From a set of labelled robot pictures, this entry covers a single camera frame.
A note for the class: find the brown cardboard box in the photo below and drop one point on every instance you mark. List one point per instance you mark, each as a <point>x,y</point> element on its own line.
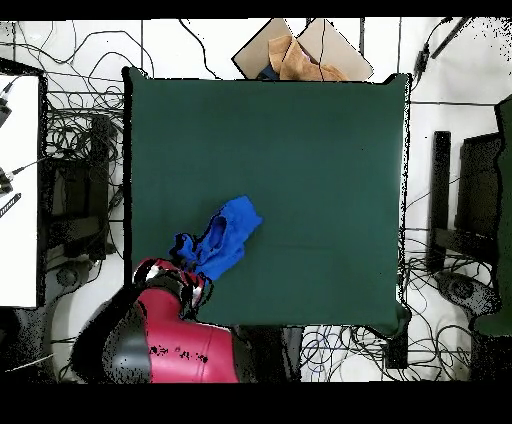
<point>340,52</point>

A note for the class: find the blue printed t-shirt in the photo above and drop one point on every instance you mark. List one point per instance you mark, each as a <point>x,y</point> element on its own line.
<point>228,236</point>

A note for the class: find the tan towel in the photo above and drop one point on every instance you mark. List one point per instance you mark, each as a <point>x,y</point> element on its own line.
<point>300,66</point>

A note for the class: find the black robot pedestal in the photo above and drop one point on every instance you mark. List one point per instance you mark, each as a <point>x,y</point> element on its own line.
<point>272,352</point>

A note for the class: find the black striped bar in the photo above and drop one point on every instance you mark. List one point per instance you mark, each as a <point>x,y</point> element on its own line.
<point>10,204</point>

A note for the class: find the green draped cloth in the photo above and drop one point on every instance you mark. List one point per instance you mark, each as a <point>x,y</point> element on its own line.
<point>504,240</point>

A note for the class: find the dark green table cloth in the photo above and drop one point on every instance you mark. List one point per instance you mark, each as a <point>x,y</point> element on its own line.
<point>320,160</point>

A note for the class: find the black power adapter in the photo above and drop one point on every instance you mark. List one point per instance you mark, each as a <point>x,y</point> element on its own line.
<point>421,60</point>

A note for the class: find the white desk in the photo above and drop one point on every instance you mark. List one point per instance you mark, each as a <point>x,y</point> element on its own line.
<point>20,240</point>

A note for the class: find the thin black rod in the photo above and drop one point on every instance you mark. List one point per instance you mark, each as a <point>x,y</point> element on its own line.
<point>450,38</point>

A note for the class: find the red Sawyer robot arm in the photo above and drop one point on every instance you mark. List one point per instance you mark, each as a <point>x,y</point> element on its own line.
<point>180,348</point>

